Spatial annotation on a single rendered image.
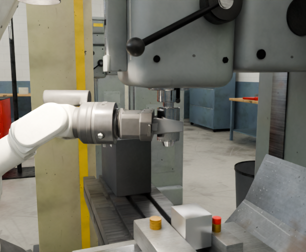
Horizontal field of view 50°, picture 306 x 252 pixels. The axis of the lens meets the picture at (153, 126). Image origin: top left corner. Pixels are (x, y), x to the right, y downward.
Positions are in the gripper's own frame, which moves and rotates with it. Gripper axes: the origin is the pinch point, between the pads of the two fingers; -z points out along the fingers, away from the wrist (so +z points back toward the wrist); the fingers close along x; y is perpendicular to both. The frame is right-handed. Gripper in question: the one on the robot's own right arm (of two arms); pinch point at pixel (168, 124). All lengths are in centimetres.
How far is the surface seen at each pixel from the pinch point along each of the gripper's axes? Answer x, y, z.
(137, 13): -10.9, -20.2, 5.4
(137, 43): -16.7, -14.7, 4.8
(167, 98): -2.4, -5.6, 0.3
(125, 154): 33.9, 14.8, 13.7
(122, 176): 33.5, 21.9, 14.6
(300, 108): 17.1, -2.1, -33.1
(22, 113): 808, 95, 402
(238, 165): 198, 62, -56
